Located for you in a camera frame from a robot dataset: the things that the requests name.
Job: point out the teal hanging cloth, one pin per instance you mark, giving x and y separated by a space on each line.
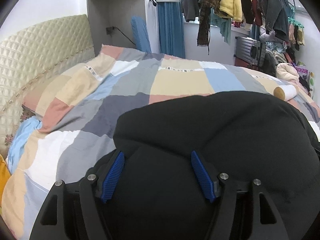
224 25

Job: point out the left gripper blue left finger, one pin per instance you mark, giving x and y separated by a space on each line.
75 210

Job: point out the patchwork pastel bed quilt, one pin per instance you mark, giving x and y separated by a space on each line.
76 136

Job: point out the green sock hanger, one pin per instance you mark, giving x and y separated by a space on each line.
295 22

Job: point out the cream fluffy blanket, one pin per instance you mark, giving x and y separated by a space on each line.
287 72

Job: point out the yellow fleece jacket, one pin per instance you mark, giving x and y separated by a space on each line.
231 9

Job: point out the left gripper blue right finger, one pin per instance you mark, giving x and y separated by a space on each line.
242 209

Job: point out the grey wall cabinet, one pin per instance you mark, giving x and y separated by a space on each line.
110 22

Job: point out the blue curtain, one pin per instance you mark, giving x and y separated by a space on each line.
171 32

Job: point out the brown plaid scarf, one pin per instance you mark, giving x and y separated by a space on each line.
204 21

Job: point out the large black coat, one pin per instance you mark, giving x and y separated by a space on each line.
247 135

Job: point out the cream quilted headboard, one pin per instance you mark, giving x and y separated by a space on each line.
33 55

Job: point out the white and tan roll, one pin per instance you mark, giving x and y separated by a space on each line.
285 92

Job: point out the denim hanging jacket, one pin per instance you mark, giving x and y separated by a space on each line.
276 18

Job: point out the black hanging garment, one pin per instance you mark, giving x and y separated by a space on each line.
246 2

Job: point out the silver ribbed suitcase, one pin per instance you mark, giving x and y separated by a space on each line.
249 53

